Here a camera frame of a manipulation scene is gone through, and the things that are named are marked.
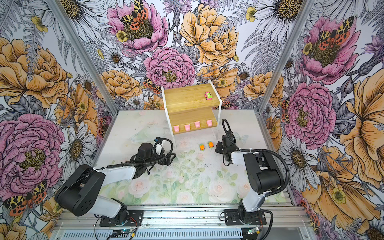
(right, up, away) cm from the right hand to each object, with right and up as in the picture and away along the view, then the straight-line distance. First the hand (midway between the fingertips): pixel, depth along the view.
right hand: (219, 149), depth 99 cm
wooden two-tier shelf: (-21, +26, -20) cm, 39 cm away
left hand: (-31, -3, -8) cm, 32 cm away
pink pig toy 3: (-14, +16, -8) cm, 23 cm away
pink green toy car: (-9, +31, -19) cm, 37 cm away
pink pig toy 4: (-7, +17, -7) cm, 20 cm away
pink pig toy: (-26, +14, -11) cm, 32 cm away
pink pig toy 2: (-20, +14, -10) cm, 27 cm away
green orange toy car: (-12, +1, 0) cm, 12 cm away
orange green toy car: (-6, +3, +1) cm, 7 cm away
